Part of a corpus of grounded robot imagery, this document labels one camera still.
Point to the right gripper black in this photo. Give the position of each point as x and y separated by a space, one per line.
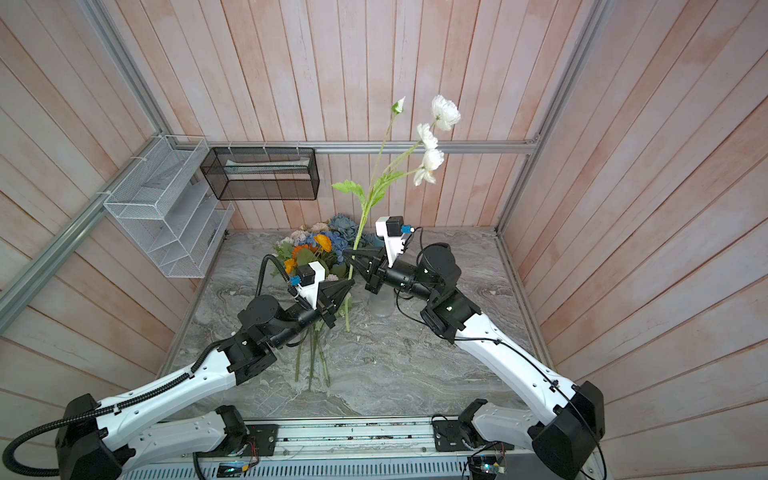
371 273

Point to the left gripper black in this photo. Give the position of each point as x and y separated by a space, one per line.
326 303

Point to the yellow poppy flower stem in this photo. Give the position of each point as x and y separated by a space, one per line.
323 242

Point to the clear glass vase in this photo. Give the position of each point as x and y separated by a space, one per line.
382 304

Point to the white ranunculus flower stem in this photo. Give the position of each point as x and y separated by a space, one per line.
445 117

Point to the blue hydrangea flower stem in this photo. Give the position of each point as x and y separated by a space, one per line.
330 243

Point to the orange gerbera flower stem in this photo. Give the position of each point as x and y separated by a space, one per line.
304 255

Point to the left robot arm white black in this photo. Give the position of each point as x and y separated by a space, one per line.
103 439

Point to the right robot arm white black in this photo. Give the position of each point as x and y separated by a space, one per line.
564 422

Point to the dusty blue flower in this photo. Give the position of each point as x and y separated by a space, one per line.
348 228

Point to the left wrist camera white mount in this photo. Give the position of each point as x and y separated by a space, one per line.
306 280

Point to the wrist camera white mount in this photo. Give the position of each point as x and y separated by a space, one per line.
393 231
306 280

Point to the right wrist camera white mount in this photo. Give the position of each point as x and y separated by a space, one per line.
393 231

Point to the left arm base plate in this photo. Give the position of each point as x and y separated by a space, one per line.
251 440

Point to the black mesh wall basket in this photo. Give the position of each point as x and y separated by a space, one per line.
262 173

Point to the aluminium front rail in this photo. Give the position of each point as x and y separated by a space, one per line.
365 448

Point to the white wire mesh shelf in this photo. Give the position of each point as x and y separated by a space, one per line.
168 210

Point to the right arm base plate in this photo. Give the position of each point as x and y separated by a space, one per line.
453 435

